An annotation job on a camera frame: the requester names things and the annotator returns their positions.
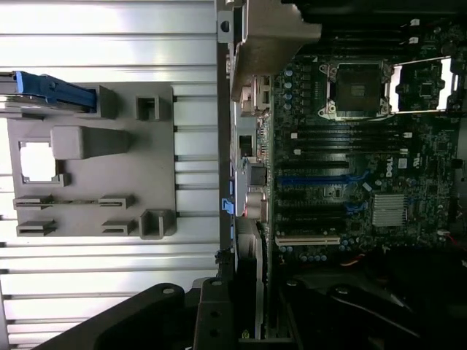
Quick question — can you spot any white expansion slot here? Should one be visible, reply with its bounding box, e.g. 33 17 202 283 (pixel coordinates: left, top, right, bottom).
274 235 341 246

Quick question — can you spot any black expansion slot blue end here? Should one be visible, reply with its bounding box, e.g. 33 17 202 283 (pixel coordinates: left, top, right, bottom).
276 202 366 217

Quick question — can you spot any grey plastic parts rack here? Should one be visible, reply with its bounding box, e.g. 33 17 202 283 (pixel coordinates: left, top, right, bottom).
7 82 178 242

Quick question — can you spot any silver chipset heatsink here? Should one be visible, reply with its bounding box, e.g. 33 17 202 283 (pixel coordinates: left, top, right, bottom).
371 192 409 228

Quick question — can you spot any black RAM slot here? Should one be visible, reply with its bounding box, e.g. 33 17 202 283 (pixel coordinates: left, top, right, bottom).
320 34 420 42
290 147 412 155
290 125 412 133
290 140 412 148
320 26 420 34
290 132 412 141
320 42 420 50
320 50 420 58

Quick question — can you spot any green Dell motherboard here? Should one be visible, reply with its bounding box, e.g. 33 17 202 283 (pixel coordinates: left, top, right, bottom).
268 16 467 281

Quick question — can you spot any open grey PC case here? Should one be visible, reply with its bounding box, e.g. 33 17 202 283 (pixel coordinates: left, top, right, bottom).
214 0 467 350

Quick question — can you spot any silver rear port stack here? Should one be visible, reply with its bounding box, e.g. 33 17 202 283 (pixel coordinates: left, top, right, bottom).
239 74 274 118

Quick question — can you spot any CPU socket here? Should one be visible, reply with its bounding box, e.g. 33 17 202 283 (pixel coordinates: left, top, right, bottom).
316 60 395 120

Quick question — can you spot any grey metal case flap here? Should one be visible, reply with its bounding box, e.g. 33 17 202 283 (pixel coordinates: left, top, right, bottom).
231 0 323 104

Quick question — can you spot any silver socket cover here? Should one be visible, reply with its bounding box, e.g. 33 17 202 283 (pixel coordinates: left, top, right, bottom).
387 57 461 114

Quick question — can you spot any yellow and red wire bundle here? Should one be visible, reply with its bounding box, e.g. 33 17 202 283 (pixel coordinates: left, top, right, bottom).
341 253 366 268

